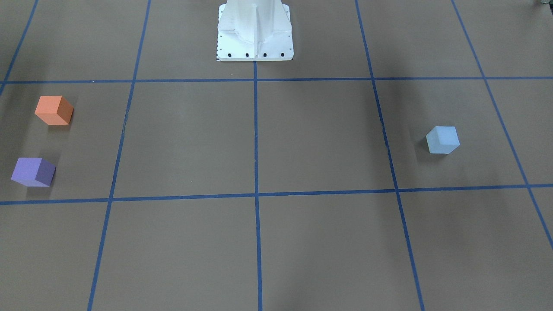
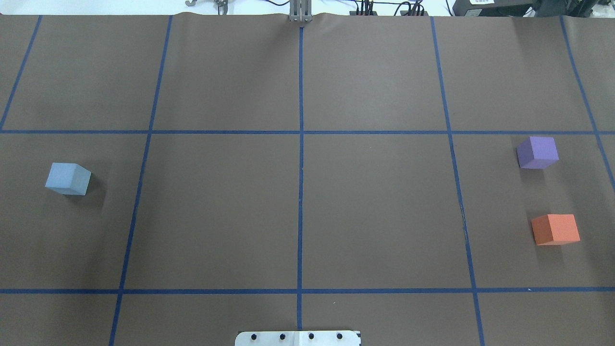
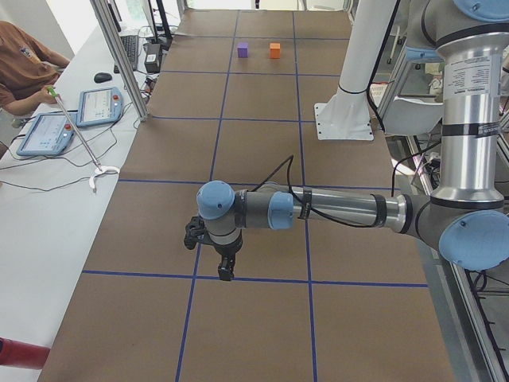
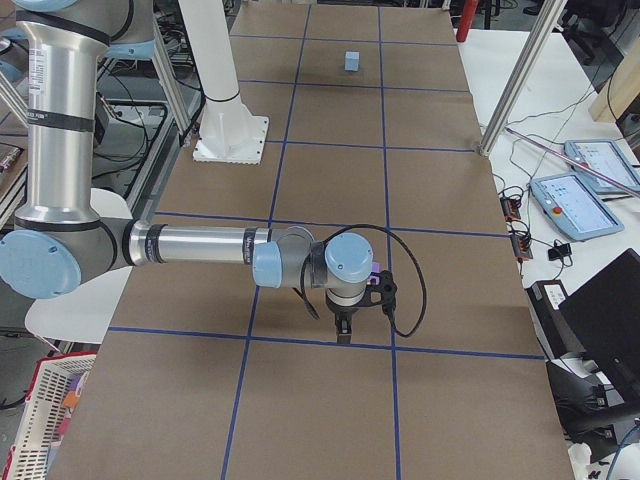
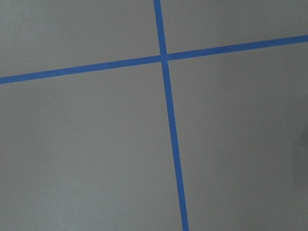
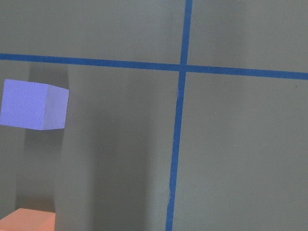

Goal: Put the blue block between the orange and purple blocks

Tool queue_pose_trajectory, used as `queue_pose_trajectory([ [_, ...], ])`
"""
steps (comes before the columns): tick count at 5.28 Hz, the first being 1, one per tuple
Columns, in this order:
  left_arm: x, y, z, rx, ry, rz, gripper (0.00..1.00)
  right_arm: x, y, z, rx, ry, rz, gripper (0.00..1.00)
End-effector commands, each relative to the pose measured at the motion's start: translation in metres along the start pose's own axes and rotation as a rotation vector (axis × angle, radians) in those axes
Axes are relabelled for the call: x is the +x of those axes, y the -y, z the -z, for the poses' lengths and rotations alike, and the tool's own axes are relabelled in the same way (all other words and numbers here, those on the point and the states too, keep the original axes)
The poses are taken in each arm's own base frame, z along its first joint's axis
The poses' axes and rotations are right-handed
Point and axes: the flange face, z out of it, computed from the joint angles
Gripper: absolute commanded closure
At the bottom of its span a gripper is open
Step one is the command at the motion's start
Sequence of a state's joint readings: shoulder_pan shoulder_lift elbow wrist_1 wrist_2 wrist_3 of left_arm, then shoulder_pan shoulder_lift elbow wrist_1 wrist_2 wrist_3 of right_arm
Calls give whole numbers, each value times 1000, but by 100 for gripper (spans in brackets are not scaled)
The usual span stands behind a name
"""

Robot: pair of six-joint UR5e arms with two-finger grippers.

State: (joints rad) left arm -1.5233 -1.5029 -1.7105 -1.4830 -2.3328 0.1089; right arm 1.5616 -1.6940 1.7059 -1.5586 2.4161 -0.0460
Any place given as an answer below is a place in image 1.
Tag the light blue foam block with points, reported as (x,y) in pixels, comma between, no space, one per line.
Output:
(442,140)

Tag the orange foam block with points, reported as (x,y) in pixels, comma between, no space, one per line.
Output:
(54,110)

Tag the purple foam block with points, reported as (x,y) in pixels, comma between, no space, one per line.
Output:
(33,172)

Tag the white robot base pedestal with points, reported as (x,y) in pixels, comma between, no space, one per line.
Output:
(254,30)

